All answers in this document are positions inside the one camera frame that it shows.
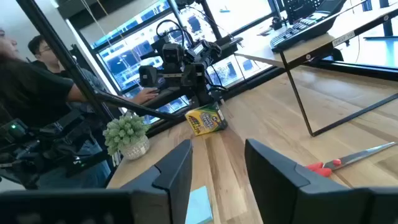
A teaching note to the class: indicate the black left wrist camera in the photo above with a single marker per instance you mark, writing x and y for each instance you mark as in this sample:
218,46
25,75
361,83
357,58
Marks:
172,54

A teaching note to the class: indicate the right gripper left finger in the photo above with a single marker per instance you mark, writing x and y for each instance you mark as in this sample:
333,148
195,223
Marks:
174,186

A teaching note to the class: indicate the green plant in white pot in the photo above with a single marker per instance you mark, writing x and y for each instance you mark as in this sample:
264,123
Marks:
127,137

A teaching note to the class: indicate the person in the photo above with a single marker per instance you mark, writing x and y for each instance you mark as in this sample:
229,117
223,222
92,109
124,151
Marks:
46,53
34,93

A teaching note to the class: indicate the black desk calculator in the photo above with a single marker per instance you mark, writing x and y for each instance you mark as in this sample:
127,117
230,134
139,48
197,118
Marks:
295,31

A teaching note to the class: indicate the blue sticky note pad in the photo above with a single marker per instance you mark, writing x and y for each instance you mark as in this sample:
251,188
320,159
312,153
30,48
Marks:
199,208

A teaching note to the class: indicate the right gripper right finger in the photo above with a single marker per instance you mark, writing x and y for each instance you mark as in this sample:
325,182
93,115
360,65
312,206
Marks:
280,193

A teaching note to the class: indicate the black equipment with green light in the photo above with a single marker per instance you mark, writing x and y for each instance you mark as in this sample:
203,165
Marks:
18,133

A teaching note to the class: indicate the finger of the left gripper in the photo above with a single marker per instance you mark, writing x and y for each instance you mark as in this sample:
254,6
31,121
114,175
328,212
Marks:
147,76
194,76

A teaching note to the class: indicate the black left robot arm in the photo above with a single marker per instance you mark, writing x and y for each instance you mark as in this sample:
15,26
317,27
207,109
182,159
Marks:
203,90

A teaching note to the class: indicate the yellow green crayon box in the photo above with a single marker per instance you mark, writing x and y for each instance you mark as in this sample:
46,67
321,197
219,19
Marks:
206,119

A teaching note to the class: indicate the black perforated panel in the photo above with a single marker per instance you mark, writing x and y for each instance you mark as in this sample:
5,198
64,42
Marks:
298,9

